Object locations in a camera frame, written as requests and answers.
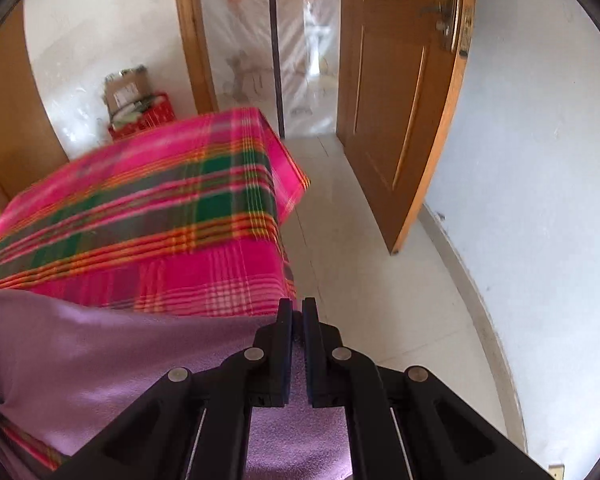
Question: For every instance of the purple fleece pants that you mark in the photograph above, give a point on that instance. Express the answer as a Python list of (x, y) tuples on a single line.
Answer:
[(80, 360)]

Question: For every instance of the pink green plaid blanket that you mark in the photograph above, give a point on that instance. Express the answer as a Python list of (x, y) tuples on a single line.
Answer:
[(130, 200)]

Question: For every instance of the clear plastic door curtain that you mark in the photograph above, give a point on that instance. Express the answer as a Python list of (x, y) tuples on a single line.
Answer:
[(260, 35)]

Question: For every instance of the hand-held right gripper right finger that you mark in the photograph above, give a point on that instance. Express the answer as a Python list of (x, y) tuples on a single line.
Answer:
[(311, 330)]

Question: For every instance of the cardboard box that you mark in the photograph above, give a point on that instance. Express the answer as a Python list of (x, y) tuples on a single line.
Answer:
[(127, 91)]

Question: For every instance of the wooden wardrobe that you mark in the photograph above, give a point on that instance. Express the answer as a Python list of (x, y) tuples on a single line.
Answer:
[(10, 125)]

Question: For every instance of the wooden door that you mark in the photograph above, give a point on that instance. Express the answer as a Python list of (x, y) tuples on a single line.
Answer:
[(395, 85)]

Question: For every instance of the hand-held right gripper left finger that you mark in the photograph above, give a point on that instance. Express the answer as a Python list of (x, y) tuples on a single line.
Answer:
[(281, 330)]

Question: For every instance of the red plastic crate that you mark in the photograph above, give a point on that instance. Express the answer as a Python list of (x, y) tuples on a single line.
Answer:
[(155, 112)]

